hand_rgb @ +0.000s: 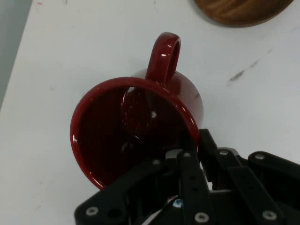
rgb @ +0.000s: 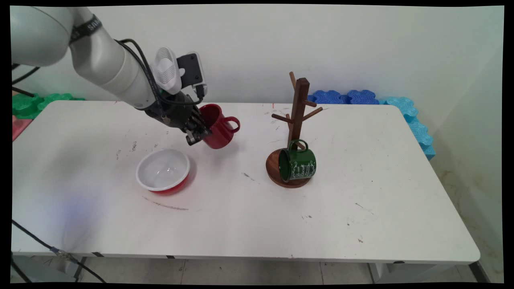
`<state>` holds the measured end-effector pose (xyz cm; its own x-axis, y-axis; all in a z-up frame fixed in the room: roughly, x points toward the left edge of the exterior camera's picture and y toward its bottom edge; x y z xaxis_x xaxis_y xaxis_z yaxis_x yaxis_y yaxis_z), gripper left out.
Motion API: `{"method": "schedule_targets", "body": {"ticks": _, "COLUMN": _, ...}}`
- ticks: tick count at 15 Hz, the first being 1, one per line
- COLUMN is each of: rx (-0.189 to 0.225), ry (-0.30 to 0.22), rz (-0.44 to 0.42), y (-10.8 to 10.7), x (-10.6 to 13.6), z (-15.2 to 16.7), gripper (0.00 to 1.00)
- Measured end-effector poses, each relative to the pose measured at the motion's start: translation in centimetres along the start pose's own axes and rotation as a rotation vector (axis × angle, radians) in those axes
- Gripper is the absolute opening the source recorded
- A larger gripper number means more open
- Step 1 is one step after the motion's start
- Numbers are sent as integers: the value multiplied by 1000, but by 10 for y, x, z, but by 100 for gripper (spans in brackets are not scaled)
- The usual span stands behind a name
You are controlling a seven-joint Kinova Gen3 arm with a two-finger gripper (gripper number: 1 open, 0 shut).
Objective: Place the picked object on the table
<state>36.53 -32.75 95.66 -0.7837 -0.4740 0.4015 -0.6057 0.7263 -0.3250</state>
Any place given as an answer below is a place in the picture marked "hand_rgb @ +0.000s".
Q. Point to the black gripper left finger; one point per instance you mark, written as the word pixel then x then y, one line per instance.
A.
pixel 189 182

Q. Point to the dark wooden mug tree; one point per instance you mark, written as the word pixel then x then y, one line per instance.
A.
pixel 241 11

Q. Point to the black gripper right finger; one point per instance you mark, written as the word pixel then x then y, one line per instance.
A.
pixel 246 182

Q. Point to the red ceramic mug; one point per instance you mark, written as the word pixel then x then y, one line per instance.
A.
pixel 105 131

